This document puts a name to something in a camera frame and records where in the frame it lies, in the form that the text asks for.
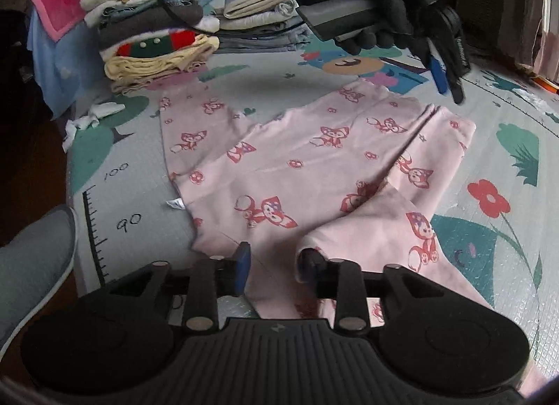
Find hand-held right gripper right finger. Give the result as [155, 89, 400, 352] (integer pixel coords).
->
[300, 247, 448, 332]

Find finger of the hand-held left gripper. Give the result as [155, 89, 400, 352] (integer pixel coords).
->
[442, 67, 467, 105]
[428, 51, 450, 95]

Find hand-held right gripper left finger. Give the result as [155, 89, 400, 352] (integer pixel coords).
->
[105, 240, 253, 332]

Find pink fox print pants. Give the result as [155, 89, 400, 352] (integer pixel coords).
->
[158, 82, 549, 395]

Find stack of folded clothes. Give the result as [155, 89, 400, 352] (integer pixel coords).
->
[81, 0, 221, 96]

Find animal print play mat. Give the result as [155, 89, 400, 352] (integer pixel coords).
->
[63, 36, 559, 382]

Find small white rolled cloth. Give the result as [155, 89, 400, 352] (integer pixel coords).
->
[275, 0, 302, 19]

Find grey folded pants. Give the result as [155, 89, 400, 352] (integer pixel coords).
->
[218, 16, 313, 53]

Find lavender cream folded garment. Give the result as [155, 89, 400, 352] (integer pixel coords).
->
[225, 0, 302, 19]

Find person's grey shoe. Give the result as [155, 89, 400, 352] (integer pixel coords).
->
[0, 204, 80, 360]

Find light blue blanket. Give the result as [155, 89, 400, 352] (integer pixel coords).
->
[26, 0, 254, 122]

